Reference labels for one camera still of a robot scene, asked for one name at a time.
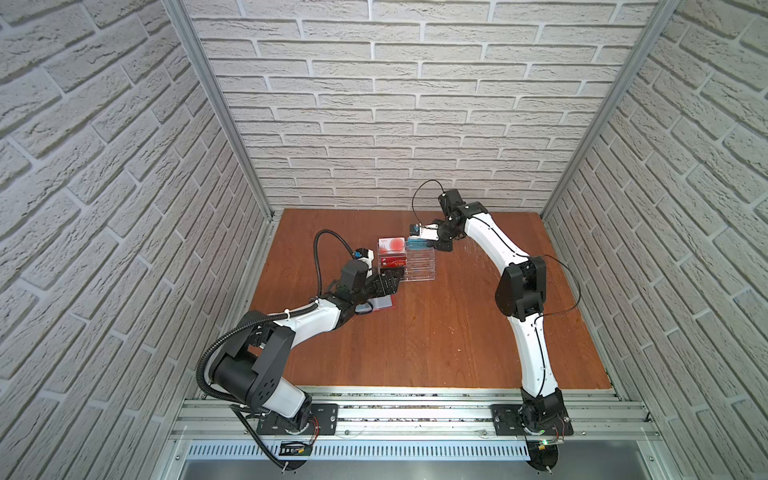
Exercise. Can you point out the small circuit board left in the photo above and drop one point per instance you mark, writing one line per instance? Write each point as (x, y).
(295, 449)

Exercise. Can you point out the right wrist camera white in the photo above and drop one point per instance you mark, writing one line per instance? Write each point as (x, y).
(429, 232)

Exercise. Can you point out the aluminium mounting rail frame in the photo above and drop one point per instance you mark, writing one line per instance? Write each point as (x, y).
(425, 425)

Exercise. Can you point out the red VIP card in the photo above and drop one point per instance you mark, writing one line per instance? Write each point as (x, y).
(393, 261)

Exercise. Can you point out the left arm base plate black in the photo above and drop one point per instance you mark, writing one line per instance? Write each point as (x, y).
(318, 418)

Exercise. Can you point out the white red circle card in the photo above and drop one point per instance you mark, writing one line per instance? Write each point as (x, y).
(391, 246)

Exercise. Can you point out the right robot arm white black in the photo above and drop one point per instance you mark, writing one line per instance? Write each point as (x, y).
(520, 296)

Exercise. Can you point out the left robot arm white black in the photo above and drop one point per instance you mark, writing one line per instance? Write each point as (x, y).
(245, 366)

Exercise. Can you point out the clear acrylic card display stand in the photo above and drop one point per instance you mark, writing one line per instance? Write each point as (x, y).
(413, 257)

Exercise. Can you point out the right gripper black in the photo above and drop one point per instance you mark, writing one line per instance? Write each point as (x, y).
(441, 245)

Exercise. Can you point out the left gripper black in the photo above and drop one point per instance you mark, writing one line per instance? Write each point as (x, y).
(393, 283)

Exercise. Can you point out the teal VIP card in stand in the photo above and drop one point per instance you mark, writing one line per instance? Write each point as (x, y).
(417, 244)

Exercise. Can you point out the red leather card wallet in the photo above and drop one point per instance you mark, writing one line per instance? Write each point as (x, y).
(374, 304)

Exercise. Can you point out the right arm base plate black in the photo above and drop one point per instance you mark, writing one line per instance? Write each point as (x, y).
(527, 420)

